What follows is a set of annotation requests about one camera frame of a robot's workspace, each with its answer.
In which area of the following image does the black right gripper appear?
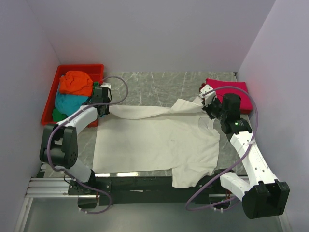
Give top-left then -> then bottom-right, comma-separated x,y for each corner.
202,96 -> 227,122

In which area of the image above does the white t shirt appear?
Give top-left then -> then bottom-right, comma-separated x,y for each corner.
93,98 -> 220,188

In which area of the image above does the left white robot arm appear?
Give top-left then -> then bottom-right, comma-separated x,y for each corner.
40,83 -> 112,194

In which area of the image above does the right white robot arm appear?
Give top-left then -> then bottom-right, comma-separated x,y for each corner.
200,92 -> 290,219

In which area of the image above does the pink folded t shirt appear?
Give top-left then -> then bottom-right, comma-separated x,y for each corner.
205,78 -> 253,115

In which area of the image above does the red plastic bin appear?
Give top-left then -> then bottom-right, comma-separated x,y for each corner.
41,63 -> 104,125

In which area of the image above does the orange t shirt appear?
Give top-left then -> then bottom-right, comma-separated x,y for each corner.
59,71 -> 93,97

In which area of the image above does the light blue t shirt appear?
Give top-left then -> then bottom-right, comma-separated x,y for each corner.
55,92 -> 88,116

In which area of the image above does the dark red folded t shirt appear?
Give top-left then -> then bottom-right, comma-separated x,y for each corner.
199,83 -> 207,93

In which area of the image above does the green t shirt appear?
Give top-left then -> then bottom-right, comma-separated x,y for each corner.
52,81 -> 100,122

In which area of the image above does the black base bar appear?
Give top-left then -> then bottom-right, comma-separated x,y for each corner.
68,176 -> 227,206

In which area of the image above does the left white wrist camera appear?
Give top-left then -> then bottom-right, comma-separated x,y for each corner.
100,82 -> 111,89

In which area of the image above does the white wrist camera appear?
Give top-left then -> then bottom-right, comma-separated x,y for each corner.
100,82 -> 111,89
199,85 -> 216,106

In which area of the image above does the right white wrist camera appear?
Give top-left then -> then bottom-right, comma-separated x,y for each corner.
199,85 -> 216,106

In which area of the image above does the aluminium rail frame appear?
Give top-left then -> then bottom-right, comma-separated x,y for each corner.
14,176 -> 293,232

